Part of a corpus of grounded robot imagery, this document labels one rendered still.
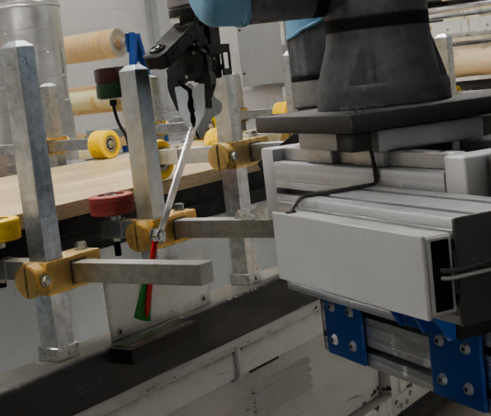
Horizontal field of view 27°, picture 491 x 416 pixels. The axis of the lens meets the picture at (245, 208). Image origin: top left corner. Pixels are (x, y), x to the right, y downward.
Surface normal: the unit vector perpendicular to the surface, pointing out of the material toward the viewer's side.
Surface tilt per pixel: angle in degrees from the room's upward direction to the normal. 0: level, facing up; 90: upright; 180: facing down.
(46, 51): 90
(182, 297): 90
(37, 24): 90
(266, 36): 90
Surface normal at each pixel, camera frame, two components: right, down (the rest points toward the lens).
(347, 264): -0.90, 0.15
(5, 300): 0.82, -0.02
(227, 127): -0.56, 0.17
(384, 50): -0.02, -0.18
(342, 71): -0.67, -0.14
